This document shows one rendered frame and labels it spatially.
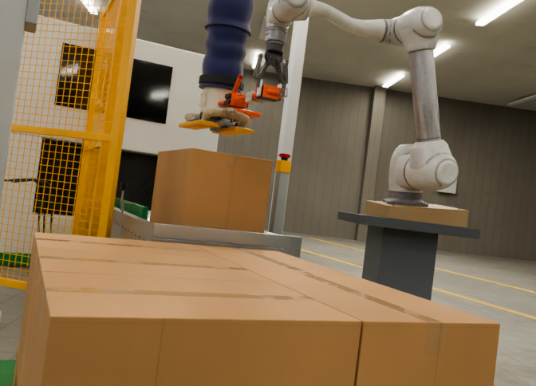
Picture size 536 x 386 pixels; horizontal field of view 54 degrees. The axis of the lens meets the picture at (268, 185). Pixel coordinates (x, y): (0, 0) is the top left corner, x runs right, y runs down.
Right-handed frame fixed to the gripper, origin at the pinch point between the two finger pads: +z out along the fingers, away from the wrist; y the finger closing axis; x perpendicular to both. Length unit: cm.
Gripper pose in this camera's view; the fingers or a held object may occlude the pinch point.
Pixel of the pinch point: (269, 92)
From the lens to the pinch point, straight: 221.1
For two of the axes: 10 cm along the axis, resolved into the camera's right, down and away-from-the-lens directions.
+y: -9.0, -1.3, -4.2
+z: -1.3, 9.9, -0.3
